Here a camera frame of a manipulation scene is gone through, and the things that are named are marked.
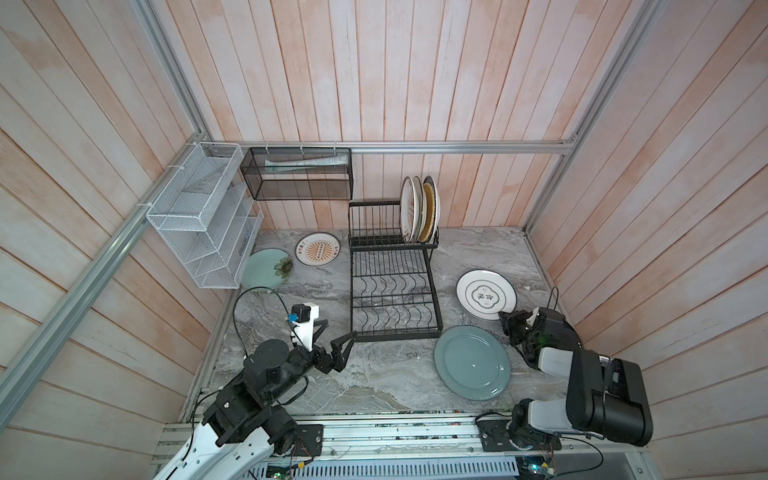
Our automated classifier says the cream plate with berry sprigs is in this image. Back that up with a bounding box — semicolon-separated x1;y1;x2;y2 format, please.
411;176;426;243

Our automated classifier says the white plate black ring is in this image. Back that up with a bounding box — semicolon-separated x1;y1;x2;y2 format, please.
455;269;518;321

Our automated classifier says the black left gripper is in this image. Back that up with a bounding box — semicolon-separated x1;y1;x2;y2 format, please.
264;331;357;402

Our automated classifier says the aluminium wall frame rail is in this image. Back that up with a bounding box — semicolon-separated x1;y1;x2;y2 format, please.
231;140;575;155

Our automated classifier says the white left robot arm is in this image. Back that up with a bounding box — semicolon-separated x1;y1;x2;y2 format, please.
155;332;357;479

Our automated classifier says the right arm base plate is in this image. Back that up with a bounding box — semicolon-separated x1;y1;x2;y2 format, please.
475;417;562;452

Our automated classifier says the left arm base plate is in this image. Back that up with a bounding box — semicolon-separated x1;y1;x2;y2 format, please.
281;423;324;457

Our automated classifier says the white plate dark green rim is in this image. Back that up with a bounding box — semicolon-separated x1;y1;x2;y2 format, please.
425;175;441;243

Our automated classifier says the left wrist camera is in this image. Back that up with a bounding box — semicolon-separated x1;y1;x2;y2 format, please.
288;303;319;352

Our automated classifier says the white mesh wall shelf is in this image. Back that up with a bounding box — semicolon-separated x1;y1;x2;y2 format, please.
147;142;263;289

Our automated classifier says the black mesh wall basket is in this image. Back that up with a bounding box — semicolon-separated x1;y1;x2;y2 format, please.
240;146;354;201

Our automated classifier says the black wire dish rack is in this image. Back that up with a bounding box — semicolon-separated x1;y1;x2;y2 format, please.
348;200;443;342

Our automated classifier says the white plate orange sunburst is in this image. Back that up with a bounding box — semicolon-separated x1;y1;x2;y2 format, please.
295;232;341;267
400;176;416;244

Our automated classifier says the large grey-green plate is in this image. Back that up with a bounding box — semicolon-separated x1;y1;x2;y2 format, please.
434;325;511;401

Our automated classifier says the pale green leaf plate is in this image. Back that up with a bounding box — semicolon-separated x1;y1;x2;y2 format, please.
241;248;293;290

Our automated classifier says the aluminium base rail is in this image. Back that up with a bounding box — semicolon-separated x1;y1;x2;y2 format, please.
149;411;649;466

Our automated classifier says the yellow woven plate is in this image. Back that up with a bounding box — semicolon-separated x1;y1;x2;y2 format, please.
419;180;433;243

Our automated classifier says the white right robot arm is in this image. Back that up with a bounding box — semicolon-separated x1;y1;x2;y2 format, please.
499;307;653;450

